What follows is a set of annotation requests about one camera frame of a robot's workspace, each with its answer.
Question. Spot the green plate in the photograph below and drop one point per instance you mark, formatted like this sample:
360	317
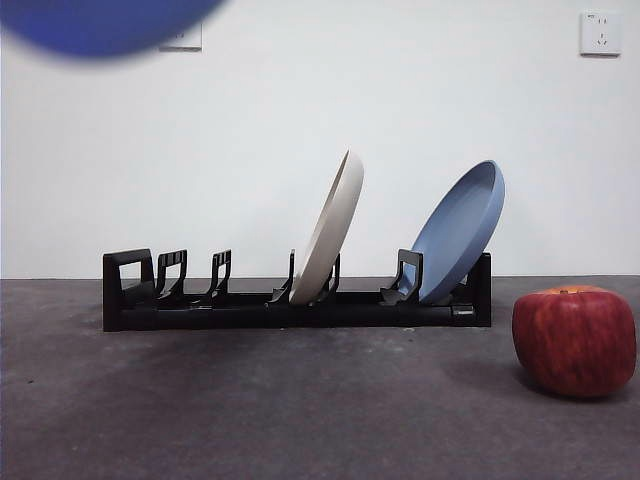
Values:
100	25

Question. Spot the beige plate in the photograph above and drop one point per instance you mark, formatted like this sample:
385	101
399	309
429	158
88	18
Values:
332	225

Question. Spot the white wall socket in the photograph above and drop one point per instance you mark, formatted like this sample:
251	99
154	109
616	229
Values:
187	42
601	34

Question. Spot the black plate rack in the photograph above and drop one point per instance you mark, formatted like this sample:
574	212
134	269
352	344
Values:
250	315

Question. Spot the blue plate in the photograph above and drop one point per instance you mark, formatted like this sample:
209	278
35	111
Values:
455	240

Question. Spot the red yellow apple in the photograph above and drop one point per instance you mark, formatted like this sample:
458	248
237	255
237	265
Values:
575	345

